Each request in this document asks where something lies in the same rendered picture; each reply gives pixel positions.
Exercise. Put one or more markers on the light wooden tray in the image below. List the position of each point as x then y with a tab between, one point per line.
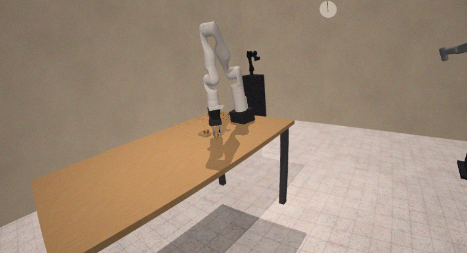
202	134

